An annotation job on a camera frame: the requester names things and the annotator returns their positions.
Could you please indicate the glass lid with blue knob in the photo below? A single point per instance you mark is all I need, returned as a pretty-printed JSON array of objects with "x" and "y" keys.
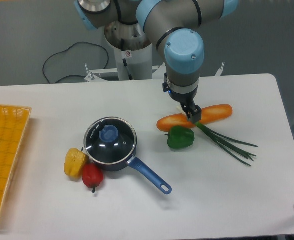
[{"x": 110, "y": 140}]

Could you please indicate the green bell pepper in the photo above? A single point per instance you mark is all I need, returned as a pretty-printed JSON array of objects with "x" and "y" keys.
[{"x": 180, "y": 137}]

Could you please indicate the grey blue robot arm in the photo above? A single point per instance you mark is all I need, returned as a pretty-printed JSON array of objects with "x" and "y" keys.
[{"x": 168, "y": 25}]

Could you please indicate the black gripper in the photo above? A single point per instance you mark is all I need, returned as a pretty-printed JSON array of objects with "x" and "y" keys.
[{"x": 185, "y": 96}]

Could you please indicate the green onion stalks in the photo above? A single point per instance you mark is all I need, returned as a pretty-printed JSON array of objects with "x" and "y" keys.
[{"x": 222, "y": 141}]

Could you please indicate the yellow bell pepper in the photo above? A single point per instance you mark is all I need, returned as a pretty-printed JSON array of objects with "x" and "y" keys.
[{"x": 75, "y": 160}]

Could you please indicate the yellow woven basket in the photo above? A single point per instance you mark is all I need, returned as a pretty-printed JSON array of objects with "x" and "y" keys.
[{"x": 13, "y": 124}]

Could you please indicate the dark blue saucepan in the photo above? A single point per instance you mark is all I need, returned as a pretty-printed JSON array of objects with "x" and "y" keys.
[{"x": 135, "y": 163}]

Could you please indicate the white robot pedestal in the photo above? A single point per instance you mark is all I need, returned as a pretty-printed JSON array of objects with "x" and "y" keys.
[{"x": 133, "y": 56}]

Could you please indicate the red bell pepper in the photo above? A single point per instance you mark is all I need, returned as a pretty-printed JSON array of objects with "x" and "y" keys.
[{"x": 92, "y": 176}]

